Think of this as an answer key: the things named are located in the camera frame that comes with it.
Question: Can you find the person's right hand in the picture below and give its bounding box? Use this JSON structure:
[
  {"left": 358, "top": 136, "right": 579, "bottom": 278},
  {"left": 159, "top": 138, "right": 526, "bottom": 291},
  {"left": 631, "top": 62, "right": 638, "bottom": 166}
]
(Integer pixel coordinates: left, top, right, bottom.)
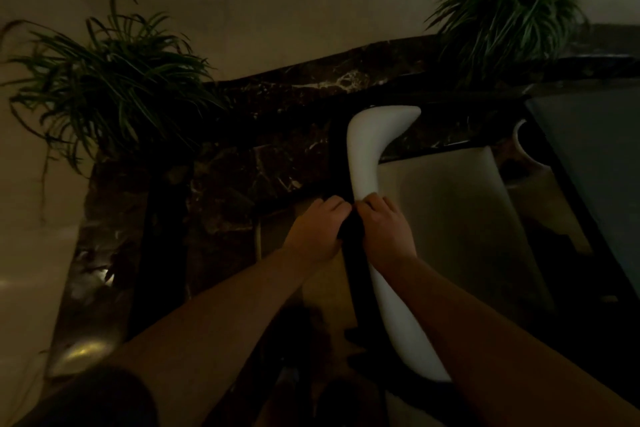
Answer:
[{"left": 354, "top": 193, "right": 419, "bottom": 275}]

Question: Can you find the person's left hand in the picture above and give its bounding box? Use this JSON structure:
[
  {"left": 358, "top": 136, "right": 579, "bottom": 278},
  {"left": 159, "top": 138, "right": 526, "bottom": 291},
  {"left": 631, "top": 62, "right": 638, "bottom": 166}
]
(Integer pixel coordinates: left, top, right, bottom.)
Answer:
[{"left": 280, "top": 195, "right": 353, "bottom": 272}]

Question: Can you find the black stocking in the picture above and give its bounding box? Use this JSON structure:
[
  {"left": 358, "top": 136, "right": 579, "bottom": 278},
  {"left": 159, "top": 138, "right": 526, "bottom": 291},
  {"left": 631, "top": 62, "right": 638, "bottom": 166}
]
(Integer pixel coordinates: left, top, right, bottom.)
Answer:
[{"left": 339, "top": 205, "right": 386, "bottom": 347}]

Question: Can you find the person's right forearm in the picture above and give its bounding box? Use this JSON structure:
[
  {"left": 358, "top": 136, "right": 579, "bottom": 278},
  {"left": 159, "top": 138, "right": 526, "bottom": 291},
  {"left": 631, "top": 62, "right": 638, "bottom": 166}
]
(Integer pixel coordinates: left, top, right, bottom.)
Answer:
[{"left": 372, "top": 254, "right": 640, "bottom": 427}]

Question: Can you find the person's left forearm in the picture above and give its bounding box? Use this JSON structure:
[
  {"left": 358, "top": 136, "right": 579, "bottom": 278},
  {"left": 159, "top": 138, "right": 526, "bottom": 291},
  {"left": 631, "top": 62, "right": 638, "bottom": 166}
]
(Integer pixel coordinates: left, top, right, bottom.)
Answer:
[{"left": 107, "top": 249, "right": 321, "bottom": 427}]

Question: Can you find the white leg mannequin form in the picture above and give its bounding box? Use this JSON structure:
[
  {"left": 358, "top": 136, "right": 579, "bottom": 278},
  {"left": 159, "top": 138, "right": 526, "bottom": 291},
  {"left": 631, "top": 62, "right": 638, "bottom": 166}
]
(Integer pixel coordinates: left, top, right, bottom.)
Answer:
[{"left": 346, "top": 105, "right": 452, "bottom": 383}]

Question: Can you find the beige flat panel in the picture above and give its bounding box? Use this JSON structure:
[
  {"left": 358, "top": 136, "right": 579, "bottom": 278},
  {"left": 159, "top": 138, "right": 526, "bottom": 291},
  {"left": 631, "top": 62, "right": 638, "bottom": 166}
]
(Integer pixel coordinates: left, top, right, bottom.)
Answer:
[{"left": 377, "top": 145, "right": 556, "bottom": 315}]

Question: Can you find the dark marble planter ledge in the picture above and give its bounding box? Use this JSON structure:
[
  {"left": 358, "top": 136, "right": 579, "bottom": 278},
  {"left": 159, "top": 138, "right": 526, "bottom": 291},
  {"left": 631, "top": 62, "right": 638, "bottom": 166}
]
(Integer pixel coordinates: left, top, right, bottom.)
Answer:
[{"left": 42, "top": 24, "right": 640, "bottom": 427}]

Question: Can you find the white round pot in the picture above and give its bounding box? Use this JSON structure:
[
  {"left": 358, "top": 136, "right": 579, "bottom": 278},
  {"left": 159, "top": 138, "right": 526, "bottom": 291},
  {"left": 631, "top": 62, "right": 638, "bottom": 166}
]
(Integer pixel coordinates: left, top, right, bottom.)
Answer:
[{"left": 512, "top": 118, "right": 551, "bottom": 168}]

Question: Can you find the dark glass table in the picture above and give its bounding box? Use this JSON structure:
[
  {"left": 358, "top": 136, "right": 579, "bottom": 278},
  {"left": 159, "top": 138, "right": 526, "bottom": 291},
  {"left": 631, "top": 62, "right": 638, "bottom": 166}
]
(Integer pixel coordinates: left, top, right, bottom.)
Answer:
[{"left": 524, "top": 85, "right": 640, "bottom": 302}]

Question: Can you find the green grass-like potted plant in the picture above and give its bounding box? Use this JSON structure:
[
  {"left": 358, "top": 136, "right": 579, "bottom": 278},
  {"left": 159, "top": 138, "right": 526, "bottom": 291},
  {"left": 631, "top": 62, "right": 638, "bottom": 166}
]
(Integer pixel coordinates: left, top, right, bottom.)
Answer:
[
  {"left": 425, "top": 0, "right": 590, "bottom": 79},
  {"left": 0, "top": 0, "right": 226, "bottom": 222}
]

